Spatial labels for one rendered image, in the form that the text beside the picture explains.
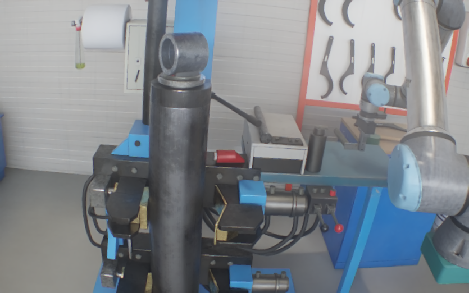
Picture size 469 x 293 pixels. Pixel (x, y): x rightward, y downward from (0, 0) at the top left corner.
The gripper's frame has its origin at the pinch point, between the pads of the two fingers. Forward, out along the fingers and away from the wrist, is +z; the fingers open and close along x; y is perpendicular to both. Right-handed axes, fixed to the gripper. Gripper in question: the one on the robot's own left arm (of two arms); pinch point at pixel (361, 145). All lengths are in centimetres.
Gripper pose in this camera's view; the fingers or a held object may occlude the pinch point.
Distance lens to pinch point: 192.9
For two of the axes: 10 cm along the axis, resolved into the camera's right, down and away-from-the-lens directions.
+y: -9.9, -0.6, -0.9
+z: -0.9, 9.1, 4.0
